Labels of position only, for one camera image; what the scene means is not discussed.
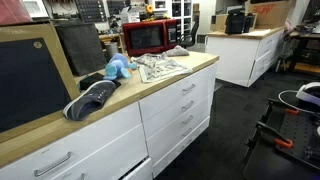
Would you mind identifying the white drawer steel handle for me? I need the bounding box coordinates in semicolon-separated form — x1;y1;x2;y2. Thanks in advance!
151;126;211;178
142;93;215;140
148;116;212;168
145;105;213;157
138;64;217;123

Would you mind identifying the white background drawer cabinet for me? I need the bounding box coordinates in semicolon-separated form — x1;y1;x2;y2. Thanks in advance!
204;27;287;88

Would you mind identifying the wide white drawer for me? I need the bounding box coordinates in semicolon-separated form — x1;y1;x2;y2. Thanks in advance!
119;157;154;180
0;101;144;180
49;123;149;180

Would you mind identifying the patterned white cloth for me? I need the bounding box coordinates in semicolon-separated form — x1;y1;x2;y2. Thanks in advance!
130;52;194;84

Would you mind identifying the gray rag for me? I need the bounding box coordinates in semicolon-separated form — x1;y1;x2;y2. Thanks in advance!
162;44;190;58

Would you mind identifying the blue plush toy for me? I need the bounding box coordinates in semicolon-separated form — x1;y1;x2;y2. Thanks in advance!
102;52;138;82

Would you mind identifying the white cabinet wooden countertop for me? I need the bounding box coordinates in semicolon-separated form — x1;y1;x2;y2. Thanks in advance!
0;51;221;180

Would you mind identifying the red microwave oven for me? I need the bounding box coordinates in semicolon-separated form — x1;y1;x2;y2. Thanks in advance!
121;18;179;58

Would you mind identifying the black office chair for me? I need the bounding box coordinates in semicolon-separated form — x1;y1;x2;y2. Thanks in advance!
178;21;200;49

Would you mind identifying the metal cup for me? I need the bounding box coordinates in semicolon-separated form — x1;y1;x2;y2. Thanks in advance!
104;41;120;61

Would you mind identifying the flat black box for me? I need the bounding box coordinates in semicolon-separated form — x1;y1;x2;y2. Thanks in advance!
78;72;122;92

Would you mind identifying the gray sneaker white sole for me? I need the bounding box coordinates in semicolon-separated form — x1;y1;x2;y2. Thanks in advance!
62;79;117;122

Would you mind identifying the wooden workbench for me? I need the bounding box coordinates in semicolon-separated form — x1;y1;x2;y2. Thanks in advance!
98;32;126;54

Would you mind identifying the white glass door cabinet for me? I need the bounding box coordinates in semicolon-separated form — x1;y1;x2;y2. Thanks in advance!
151;0;194;38

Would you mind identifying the small cardboard box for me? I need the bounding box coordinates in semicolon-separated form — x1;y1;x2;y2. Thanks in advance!
210;13;228;33

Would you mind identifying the black countertop appliance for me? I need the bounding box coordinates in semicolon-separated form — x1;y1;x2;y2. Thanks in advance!
224;8;256;35

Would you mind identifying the black parts bin rack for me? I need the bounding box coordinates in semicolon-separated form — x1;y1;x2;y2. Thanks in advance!
74;0;108;24

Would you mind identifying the cardboard framed black board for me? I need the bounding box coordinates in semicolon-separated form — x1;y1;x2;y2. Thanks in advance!
0;21;81;145

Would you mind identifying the black clamp orange tip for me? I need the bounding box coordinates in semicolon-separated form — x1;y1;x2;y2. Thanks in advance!
266;99;301;116
254;120;295;150

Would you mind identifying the large cardboard box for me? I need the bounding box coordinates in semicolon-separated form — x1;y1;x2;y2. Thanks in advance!
244;0;296;30

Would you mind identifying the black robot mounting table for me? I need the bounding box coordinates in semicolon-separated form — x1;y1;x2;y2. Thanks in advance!
242;99;320;180

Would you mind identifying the white framed board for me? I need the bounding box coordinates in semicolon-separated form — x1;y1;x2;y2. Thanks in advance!
22;0;50;19

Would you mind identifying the dark cluttered desk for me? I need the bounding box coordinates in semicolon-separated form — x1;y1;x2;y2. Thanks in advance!
286;23;320;76

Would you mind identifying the pink plastic storage bin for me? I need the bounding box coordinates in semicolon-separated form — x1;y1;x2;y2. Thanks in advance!
0;0;33;27

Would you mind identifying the white cable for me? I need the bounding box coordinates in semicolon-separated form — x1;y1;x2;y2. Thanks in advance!
278;89;320;116

